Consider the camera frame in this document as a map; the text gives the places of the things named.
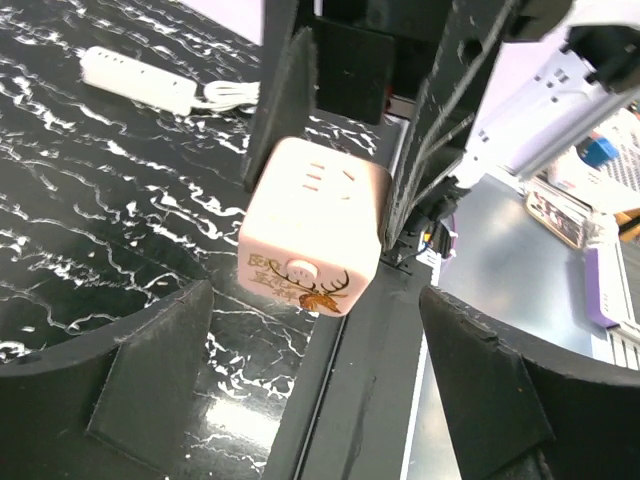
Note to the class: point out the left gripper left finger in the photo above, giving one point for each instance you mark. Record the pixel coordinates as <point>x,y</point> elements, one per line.
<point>109,404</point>

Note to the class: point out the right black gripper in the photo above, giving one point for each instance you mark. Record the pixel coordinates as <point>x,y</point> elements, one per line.
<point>360,53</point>

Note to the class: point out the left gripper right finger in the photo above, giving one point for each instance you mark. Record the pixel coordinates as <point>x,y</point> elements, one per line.
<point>519,407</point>

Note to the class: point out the pink cube socket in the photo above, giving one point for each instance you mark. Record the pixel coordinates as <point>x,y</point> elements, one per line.
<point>310,237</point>

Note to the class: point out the white power strip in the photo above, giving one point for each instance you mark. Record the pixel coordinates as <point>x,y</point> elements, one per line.
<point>138,81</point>

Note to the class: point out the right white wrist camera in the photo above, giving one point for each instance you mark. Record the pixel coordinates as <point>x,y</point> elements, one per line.
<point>594,72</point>

